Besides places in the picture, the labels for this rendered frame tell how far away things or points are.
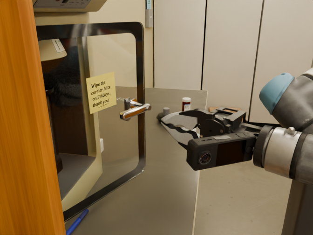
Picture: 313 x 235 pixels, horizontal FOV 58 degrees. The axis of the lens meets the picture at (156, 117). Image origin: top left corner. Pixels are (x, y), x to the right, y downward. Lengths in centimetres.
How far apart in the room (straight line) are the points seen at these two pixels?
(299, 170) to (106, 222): 45
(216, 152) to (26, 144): 28
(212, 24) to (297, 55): 103
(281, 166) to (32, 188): 37
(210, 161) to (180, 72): 317
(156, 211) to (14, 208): 36
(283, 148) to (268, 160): 3
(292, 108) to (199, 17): 301
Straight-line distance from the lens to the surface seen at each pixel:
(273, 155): 46
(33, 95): 40
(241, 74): 359
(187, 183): 85
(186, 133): 53
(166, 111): 124
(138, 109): 63
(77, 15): 71
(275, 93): 57
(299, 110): 56
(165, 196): 79
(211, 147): 44
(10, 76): 41
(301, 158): 46
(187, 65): 357
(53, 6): 56
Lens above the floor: 141
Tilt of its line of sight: 21 degrees down
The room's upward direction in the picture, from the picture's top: straight up
